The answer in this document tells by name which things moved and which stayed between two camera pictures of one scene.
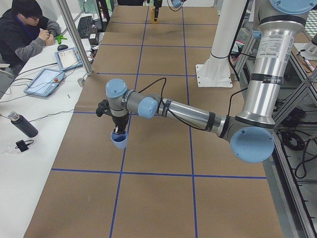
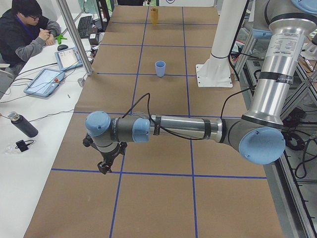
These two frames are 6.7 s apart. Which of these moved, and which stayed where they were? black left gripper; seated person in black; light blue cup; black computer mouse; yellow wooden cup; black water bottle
Moved: black left gripper; light blue cup
Stayed: black computer mouse; yellow wooden cup; seated person in black; black water bottle
